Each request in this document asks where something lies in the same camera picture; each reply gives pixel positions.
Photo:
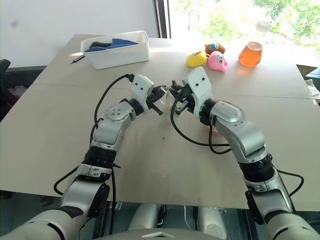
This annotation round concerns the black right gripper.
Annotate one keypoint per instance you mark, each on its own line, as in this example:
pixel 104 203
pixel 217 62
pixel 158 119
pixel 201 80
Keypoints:
pixel 187 98

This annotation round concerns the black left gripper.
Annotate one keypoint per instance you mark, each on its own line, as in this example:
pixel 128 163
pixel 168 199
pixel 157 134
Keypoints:
pixel 153 100

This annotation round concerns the clear plastic cup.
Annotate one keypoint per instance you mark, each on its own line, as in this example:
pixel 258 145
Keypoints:
pixel 165 100

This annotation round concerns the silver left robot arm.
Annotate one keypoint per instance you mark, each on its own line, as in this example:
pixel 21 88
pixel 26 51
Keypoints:
pixel 110 127

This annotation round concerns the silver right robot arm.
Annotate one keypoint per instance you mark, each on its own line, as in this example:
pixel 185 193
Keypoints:
pixel 240 132

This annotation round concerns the pink bowl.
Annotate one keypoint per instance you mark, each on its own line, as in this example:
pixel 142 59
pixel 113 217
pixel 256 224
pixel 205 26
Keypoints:
pixel 216 133

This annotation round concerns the yellow plush toy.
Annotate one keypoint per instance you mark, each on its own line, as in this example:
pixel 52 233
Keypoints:
pixel 196 59

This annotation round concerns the pink plush toy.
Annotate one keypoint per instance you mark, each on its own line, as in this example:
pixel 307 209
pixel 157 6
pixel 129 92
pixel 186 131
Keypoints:
pixel 217 62

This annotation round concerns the white plastic bin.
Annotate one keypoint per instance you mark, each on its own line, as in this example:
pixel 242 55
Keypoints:
pixel 120 58

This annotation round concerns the brown plush toy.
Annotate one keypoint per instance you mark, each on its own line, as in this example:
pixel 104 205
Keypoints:
pixel 215 48

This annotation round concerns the blue cloth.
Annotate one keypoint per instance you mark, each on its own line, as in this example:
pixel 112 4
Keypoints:
pixel 120 43

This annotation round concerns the black cloth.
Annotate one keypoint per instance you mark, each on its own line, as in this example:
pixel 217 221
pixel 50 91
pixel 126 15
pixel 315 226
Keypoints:
pixel 98 44

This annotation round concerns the glass flask with orange liquid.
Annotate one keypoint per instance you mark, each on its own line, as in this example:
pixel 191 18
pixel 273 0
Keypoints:
pixel 250 56

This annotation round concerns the dark pen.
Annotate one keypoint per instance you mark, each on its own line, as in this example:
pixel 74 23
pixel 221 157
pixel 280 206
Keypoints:
pixel 78 59

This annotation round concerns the clear jar with white lid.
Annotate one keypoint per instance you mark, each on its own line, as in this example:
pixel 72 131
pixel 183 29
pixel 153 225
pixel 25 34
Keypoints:
pixel 262 28

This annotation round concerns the silver rounded robot leg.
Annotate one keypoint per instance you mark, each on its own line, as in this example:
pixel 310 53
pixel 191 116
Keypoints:
pixel 212 222
pixel 145 217

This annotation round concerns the cardboard box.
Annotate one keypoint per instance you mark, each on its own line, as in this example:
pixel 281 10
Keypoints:
pixel 306 70

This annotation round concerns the grey robot chest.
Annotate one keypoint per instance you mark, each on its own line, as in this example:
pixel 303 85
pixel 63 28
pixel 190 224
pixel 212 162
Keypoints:
pixel 165 235

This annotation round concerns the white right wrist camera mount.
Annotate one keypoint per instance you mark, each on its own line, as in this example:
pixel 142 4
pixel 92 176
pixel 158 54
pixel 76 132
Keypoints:
pixel 197 85

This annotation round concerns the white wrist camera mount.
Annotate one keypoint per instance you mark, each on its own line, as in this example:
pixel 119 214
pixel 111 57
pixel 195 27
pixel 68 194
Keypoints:
pixel 140 85
pixel 197 85

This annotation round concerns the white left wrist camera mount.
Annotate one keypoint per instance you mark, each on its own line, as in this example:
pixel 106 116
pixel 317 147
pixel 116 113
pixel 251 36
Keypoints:
pixel 140 85

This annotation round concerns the dark window frame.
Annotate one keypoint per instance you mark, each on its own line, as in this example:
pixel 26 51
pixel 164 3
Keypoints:
pixel 162 17

